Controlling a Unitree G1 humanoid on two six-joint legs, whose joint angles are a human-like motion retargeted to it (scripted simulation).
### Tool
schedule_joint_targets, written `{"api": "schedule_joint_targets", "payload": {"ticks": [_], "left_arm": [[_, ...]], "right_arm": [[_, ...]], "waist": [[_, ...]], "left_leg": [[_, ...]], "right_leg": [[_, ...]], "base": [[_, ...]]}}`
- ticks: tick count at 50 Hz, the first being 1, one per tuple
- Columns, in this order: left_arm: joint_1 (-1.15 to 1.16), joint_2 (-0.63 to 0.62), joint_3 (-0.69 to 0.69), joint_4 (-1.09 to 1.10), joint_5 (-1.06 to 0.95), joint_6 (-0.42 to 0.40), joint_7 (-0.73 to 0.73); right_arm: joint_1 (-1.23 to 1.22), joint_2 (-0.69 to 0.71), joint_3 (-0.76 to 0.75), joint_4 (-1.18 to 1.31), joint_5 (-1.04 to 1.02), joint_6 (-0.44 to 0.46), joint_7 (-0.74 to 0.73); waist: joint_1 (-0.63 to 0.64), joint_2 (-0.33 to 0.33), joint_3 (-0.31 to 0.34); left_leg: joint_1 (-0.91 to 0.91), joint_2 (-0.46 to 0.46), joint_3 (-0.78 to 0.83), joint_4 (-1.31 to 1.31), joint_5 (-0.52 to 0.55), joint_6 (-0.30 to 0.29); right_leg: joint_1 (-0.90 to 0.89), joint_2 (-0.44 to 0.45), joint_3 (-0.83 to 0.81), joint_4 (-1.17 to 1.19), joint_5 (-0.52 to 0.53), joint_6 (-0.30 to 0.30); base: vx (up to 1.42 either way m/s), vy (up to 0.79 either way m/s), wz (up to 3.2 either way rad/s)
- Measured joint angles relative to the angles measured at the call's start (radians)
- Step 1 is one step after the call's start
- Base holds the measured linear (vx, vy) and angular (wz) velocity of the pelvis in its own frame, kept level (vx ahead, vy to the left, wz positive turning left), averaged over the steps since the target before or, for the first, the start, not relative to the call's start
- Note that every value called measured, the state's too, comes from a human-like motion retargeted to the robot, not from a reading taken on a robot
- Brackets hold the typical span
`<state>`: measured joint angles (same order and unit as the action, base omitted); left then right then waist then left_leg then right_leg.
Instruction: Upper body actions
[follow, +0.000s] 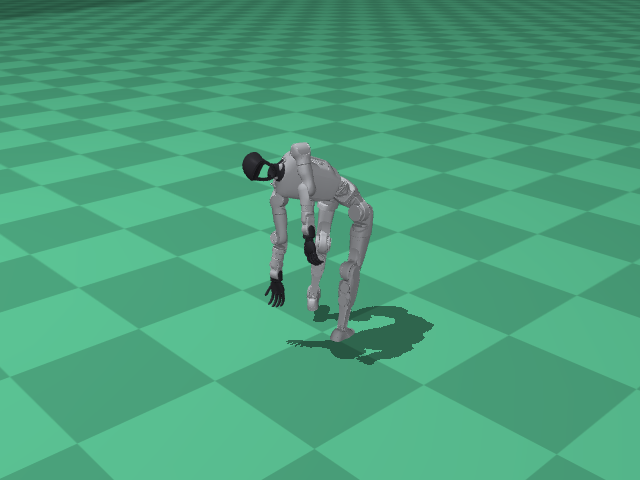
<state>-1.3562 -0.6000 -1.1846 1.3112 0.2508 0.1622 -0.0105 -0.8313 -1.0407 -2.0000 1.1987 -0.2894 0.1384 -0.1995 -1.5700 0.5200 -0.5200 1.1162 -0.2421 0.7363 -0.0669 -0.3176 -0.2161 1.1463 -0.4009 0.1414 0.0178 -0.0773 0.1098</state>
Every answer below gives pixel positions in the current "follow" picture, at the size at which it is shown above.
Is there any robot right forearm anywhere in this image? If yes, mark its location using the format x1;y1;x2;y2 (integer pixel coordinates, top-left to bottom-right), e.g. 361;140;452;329
270;238;288;279

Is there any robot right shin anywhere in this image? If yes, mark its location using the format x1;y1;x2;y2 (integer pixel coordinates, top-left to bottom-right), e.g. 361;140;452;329
337;265;360;332

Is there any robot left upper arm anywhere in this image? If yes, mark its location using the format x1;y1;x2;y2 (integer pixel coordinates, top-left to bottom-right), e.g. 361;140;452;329
290;142;316;197

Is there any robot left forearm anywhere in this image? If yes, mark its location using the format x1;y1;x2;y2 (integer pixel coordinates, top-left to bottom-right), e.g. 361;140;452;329
298;184;316;236

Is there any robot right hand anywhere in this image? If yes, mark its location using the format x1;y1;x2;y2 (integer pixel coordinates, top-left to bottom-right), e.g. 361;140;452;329
265;271;285;307

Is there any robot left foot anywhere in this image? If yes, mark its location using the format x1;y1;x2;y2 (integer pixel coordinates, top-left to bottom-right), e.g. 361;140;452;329
307;285;321;311

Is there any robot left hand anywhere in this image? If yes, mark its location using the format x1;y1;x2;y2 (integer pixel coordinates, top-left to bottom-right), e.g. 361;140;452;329
303;225;324;266

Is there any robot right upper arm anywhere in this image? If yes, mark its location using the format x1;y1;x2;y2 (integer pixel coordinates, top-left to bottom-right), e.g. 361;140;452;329
270;190;289;245

